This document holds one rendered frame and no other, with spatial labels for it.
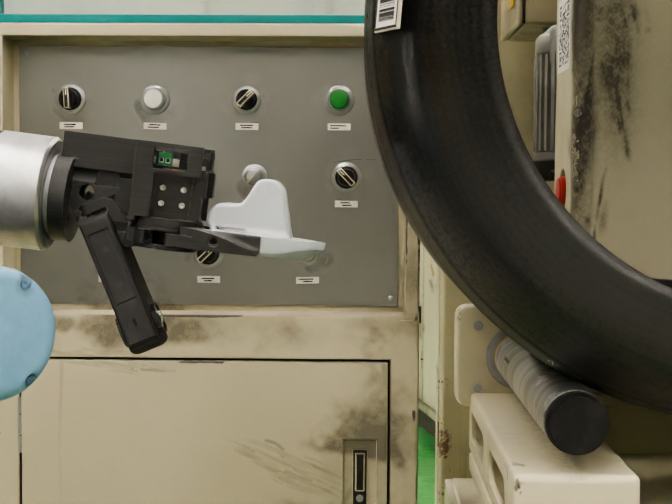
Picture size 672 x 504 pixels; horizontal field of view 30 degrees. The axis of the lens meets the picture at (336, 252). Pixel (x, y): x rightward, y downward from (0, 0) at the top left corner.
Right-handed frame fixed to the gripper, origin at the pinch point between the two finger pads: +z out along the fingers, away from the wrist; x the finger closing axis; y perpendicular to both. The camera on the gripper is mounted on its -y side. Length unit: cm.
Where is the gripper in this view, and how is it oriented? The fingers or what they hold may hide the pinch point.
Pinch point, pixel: (307, 254)
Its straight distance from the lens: 98.3
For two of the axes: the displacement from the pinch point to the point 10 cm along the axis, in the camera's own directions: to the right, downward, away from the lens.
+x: 0.2, -0.5, 10.0
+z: 9.9, 1.3, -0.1
